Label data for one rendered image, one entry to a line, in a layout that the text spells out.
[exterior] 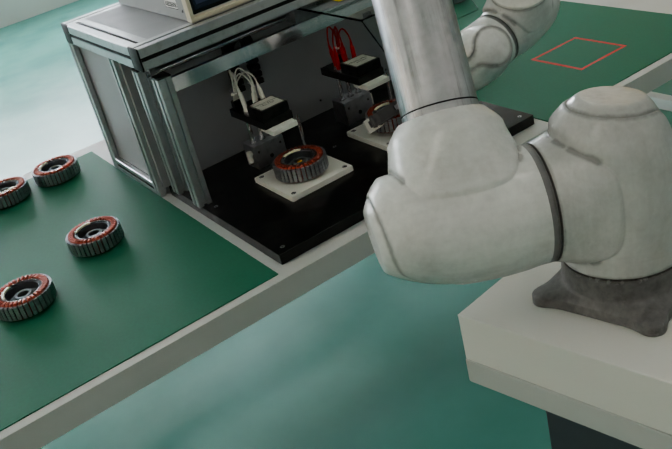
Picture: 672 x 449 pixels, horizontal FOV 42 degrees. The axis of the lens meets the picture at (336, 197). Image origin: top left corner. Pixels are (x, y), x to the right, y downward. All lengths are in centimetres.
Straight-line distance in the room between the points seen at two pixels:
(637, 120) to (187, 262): 91
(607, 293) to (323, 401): 138
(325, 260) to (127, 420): 120
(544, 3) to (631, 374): 80
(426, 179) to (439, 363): 145
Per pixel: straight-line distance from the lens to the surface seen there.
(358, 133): 192
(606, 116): 108
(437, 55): 110
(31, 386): 151
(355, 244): 160
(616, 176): 108
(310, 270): 156
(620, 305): 117
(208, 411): 253
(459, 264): 106
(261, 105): 181
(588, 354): 112
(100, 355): 151
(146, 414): 262
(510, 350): 119
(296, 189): 174
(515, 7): 165
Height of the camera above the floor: 154
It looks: 27 degrees down
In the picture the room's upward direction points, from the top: 14 degrees counter-clockwise
